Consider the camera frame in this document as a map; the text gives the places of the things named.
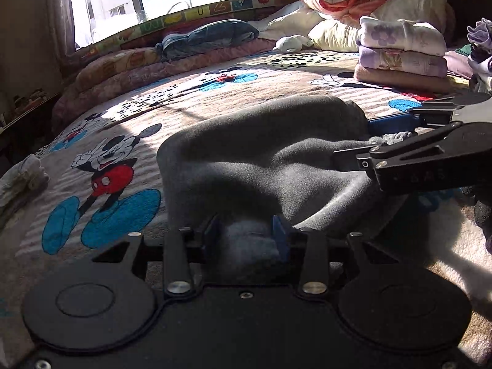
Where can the colourful alphabet foam mat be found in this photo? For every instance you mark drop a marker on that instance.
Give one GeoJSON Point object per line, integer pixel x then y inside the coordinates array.
{"type": "Point", "coordinates": [138, 35]}

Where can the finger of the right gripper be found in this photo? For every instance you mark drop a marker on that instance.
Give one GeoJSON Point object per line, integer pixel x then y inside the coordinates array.
{"type": "Point", "coordinates": [410, 121]}
{"type": "Point", "coordinates": [374, 157]}

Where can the folded white grey garment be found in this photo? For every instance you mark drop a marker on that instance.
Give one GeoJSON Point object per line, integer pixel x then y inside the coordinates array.
{"type": "Point", "coordinates": [20, 184]}

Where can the blue folded blanket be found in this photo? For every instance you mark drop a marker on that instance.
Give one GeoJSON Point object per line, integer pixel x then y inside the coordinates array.
{"type": "Point", "coordinates": [211, 36]}

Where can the orange patterned pillow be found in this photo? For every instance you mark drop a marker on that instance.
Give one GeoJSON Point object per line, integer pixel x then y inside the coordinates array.
{"type": "Point", "coordinates": [112, 64]}

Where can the white purple floral folded cloth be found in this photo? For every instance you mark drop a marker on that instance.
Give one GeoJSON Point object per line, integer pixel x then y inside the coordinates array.
{"type": "Point", "coordinates": [419, 37]}

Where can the dark cluttered side table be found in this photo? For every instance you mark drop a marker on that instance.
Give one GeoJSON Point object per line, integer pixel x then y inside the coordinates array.
{"type": "Point", "coordinates": [27, 133]}

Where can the lavender folded cloth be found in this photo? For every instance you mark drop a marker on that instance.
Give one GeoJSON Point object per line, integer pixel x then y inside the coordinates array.
{"type": "Point", "coordinates": [402, 61]}

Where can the white plush toy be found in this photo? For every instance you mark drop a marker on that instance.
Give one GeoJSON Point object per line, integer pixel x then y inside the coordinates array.
{"type": "Point", "coordinates": [292, 44]}

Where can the window curtain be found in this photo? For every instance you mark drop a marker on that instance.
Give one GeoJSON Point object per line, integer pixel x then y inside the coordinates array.
{"type": "Point", "coordinates": [62, 28]}

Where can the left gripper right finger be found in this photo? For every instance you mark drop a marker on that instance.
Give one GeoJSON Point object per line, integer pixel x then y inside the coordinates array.
{"type": "Point", "coordinates": [304, 252]}

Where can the purple ruffled garment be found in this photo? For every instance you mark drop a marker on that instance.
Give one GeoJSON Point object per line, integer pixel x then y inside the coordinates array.
{"type": "Point", "coordinates": [473, 60]}

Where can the cream duvet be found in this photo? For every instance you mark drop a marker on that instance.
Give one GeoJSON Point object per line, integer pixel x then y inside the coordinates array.
{"type": "Point", "coordinates": [327, 33]}

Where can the Mickey Mouse fleece blanket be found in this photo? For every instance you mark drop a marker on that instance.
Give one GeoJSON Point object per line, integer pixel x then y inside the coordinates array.
{"type": "Point", "coordinates": [82, 262]}

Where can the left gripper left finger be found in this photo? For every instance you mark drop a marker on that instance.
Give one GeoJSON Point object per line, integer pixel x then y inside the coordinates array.
{"type": "Point", "coordinates": [191, 256]}

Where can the pink purple quilt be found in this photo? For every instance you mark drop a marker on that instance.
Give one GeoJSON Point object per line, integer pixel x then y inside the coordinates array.
{"type": "Point", "coordinates": [74, 103]}

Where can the grey sweatpants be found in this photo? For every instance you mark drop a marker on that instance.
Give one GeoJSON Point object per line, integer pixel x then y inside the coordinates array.
{"type": "Point", "coordinates": [290, 157]}

